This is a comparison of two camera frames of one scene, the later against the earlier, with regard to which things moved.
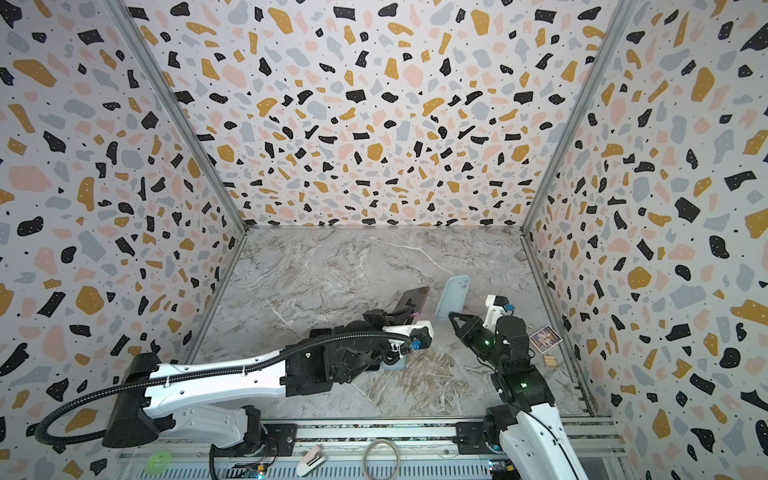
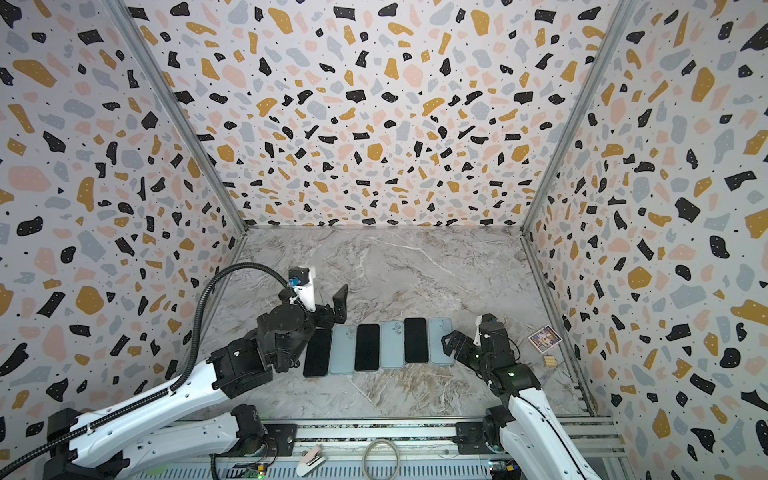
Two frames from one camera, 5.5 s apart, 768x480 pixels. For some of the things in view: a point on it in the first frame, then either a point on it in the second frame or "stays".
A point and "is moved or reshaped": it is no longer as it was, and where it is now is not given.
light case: x=453 y=296 -> x=438 y=327
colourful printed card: x=545 y=339 stays
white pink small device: x=310 y=462 stays
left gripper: x=376 y=317 -> x=339 y=305
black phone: x=413 y=299 is moved or reshaped
